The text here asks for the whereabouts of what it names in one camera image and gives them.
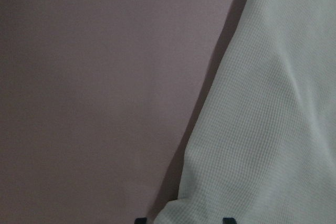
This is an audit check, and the olive green long-sleeve shirt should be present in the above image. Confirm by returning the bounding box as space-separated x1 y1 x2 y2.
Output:
155 0 335 223

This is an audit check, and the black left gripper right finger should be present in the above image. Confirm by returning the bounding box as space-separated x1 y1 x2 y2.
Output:
223 217 235 224

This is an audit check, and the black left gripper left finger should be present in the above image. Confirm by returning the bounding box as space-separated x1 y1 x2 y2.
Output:
134 217 148 224

